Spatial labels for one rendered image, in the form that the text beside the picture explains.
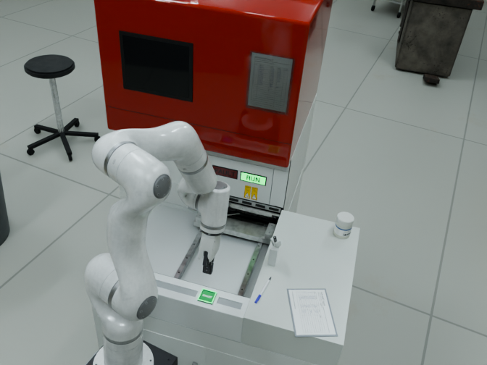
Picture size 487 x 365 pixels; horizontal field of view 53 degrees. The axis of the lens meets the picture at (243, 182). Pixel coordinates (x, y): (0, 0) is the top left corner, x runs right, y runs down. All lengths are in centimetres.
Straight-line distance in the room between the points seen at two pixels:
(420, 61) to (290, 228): 458
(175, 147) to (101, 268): 41
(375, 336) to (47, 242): 218
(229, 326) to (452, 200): 284
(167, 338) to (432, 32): 510
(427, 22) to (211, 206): 504
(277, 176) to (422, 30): 444
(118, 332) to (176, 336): 52
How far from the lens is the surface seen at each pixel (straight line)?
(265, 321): 176
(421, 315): 328
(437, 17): 628
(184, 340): 198
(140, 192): 112
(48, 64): 419
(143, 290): 135
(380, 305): 323
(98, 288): 142
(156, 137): 122
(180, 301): 181
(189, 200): 157
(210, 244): 159
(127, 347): 155
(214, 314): 180
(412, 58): 642
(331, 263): 200
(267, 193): 216
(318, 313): 181
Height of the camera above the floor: 235
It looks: 36 degrees down
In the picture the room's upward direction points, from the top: 5 degrees clockwise
